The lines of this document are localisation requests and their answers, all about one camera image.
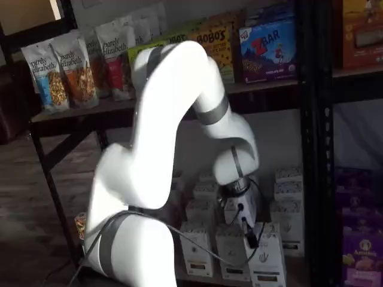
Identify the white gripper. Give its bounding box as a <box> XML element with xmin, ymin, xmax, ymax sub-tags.
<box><xmin>223</xmin><ymin>182</ymin><xmax>261</xmax><ymax>249</ymax></box>

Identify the white box green strip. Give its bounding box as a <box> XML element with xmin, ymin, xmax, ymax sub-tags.
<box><xmin>248</xmin><ymin>222</ymin><xmax>287</xmax><ymax>287</ymax></box>
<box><xmin>270</xmin><ymin>199</ymin><xmax>305</xmax><ymax>257</ymax></box>

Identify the white box pink strip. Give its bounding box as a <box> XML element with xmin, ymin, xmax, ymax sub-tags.
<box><xmin>215</xmin><ymin>225</ymin><xmax>253</xmax><ymax>282</ymax></box>

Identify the purple annie's box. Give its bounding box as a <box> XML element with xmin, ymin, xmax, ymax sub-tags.
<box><xmin>341</xmin><ymin>205</ymin><xmax>383</xmax><ymax>287</ymax></box>
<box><xmin>335</xmin><ymin>166</ymin><xmax>383</xmax><ymax>210</ymax></box>

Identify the black metal shelf rack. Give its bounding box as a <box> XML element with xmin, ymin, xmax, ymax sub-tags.
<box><xmin>0</xmin><ymin>0</ymin><xmax>317</xmax><ymax>287</ymax></box>
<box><xmin>315</xmin><ymin>0</ymin><xmax>383</xmax><ymax>287</ymax></box>

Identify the blue zbar box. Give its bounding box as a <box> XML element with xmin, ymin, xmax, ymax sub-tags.
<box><xmin>238</xmin><ymin>16</ymin><xmax>300</xmax><ymax>85</ymax></box>

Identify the yellow bobo's box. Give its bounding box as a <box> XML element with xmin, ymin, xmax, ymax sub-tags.
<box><xmin>187</xmin><ymin>25</ymin><xmax>236</xmax><ymax>85</ymax></box>

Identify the brown dotted bobo's box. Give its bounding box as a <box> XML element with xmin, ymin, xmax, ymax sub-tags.
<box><xmin>194</xmin><ymin>8</ymin><xmax>248</xmax><ymax>84</ymax></box>

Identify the orange snack box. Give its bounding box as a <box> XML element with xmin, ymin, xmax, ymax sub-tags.
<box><xmin>341</xmin><ymin>0</ymin><xmax>383</xmax><ymax>70</ymax></box>

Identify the small granola packet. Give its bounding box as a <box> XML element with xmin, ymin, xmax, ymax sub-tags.
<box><xmin>74</xmin><ymin>212</ymin><xmax>88</xmax><ymax>240</ymax></box>

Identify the red purely elizabeth granola bag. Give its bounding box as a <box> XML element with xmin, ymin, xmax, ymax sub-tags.
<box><xmin>94</xmin><ymin>16</ymin><xmax>137</xmax><ymax>101</ymax></box>

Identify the brown purely elizabeth granola bag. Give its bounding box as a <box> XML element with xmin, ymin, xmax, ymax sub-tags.
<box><xmin>83</xmin><ymin>29</ymin><xmax>112</xmax><ymax>100</ymax></box>

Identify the white granola bag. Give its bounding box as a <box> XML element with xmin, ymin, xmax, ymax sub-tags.
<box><xmin>149</xmin><ymin>2</ymin><xmax>167</xmax><ymax>43</ymax></box>
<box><xmin>131</xmin><ymin>11</ymin><xmax>154</xmax><ymax>46</ymax></box>

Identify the orange purely elizabeth granola bag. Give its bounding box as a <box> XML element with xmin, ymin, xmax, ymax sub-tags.
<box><xmin>49</xmin><ymin>30</ymin><xmax>100</xmax><ymax>110</ymax></box>

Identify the blue purely elizabeth granola bag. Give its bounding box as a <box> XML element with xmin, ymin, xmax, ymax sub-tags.
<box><xmin>20</xmin><ymin>41</ymin><xmax>71</xmax><ymax>115</ymax></box>

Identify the dark brown armchair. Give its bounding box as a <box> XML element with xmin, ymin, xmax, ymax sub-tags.
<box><xmin>0</xmin><ymin>63</ymin><xmax>40</xmax><ymax>145</ymax></box>

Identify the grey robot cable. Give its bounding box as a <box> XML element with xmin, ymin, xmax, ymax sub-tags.
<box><xmin>70</xmin><ymin>176</ymin><xmax>269</xmax><ymax>287</ymax></box>

